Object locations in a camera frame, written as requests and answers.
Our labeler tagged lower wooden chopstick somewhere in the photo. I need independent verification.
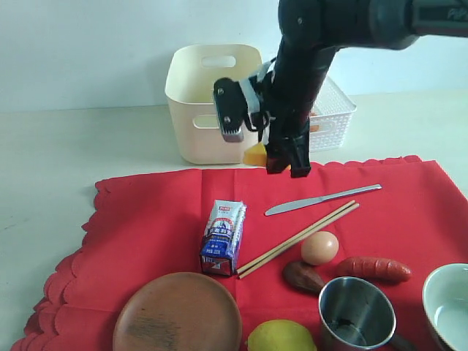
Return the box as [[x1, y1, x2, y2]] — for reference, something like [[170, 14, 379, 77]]
[[238, 203, 361, 280]]

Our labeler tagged red scalloped cloth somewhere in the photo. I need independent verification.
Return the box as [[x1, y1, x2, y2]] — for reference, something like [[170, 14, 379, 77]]
[[10, 156, 467, 350]]

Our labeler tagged cream plastic storage bin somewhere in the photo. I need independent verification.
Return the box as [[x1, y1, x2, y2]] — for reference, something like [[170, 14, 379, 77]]
[[165, 44, 262, 165]]

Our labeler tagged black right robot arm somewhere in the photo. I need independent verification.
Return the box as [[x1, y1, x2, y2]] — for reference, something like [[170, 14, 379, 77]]
[[263, 1, 467, 178]]

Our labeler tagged stainless steel cup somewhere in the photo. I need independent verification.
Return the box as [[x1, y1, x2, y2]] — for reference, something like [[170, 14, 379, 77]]
[[318, 276, 416, 350]]

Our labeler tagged fried chicken nugget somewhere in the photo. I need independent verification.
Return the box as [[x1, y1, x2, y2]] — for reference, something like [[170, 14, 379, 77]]
[[309, 112, 320, 133]]

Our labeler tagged red sausage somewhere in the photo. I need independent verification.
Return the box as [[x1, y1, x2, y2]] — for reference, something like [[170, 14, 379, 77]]
[[336, 257, 412, 283]]

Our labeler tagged dark brown chicken drumstick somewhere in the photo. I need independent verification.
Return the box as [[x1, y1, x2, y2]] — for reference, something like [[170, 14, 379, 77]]
[[282, 261, 325, 295]]

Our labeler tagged yellow lemon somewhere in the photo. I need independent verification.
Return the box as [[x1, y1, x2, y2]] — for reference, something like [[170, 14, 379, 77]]
[[246, 320, 317, 351]]

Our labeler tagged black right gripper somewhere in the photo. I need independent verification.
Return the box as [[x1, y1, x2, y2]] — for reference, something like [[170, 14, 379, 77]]
[[263, 47, 335, 178]]

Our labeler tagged yellow cheese wedge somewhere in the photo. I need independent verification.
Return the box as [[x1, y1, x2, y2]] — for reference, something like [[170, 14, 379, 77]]
[[242, 142, 292, 171]]

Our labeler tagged silver table knife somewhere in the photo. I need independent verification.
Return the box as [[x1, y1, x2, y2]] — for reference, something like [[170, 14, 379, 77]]
[[265, 184, 382, 216]]

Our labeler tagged white perforated plastic basket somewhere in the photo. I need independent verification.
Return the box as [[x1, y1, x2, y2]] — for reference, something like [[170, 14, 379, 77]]
[[309, 76, 356, 153]]

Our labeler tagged pale green ceramic bowl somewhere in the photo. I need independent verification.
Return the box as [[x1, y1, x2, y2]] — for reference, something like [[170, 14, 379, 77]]
[[422, 263, 467, 350]]

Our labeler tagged brown wooden plate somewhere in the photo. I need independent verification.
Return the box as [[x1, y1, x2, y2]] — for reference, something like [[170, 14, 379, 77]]
[[113, 272, 242, 351]]

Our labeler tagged brown egg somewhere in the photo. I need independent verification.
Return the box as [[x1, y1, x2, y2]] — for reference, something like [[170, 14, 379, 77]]
[[301, 231, 339, 265]]

